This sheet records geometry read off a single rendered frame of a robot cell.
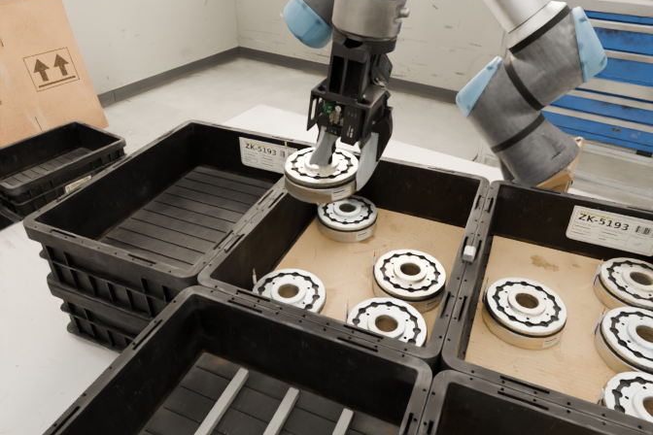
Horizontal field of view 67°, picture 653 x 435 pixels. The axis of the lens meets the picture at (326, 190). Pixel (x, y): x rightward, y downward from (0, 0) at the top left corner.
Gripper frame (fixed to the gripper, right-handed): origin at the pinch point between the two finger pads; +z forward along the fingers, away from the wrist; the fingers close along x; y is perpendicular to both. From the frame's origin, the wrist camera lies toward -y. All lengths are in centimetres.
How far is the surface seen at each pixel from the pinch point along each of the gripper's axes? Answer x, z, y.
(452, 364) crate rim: 20.2, 4.3, 19.6
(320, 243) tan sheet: -3.2, 17.9, -4.7
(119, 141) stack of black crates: -96, 56, -57
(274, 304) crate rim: 0.1, 7.3, 19.2
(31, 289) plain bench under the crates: -51, 38, 14
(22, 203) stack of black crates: -101, 62, -22
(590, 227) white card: 35.4, 6.6, -18.0
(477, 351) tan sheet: 23.9, 13.9, 7.8
